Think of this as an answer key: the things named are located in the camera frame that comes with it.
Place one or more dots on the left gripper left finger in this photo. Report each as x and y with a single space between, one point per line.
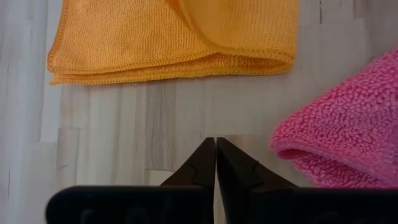
202 168

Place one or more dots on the pink microfiber towel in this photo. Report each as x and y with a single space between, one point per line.
342 124

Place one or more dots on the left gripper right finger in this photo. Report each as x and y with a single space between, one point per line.
239 174

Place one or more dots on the orange microfiber towel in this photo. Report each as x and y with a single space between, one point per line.
124 37

